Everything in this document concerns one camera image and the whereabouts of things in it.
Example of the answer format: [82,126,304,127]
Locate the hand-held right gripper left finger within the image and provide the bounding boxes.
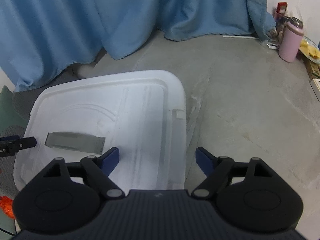
[42,147,126,200]

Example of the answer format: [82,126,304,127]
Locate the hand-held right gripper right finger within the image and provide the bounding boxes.
[191,147,273,200]

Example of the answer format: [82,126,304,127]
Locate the white plastic bin lid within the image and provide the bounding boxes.
[14,69,187,191]

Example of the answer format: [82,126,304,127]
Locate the green cushion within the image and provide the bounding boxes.
[0,85,28,128]

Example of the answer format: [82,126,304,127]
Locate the grey fabric chair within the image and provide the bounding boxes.
[0,89,38,142]

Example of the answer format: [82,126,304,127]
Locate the orange crumpled bag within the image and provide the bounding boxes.
[0,196,14,218]

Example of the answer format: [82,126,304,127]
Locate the clear plastic wrapper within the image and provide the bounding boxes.
[260,27,280,48]

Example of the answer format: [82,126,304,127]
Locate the green yellow carton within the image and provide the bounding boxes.
[303,59,320,80]

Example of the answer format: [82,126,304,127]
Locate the blue curtain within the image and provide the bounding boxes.
[0,0,277,92]

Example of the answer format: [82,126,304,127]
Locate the pink thermos bottle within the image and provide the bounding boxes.
[278,17,305,63]

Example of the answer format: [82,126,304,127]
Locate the patterned plate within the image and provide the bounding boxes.
[298,36,320,65]

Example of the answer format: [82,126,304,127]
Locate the yellow chips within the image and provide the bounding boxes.
[300,41,320,60]

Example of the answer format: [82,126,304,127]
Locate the red wall hook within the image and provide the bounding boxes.
[275,2,288,21]

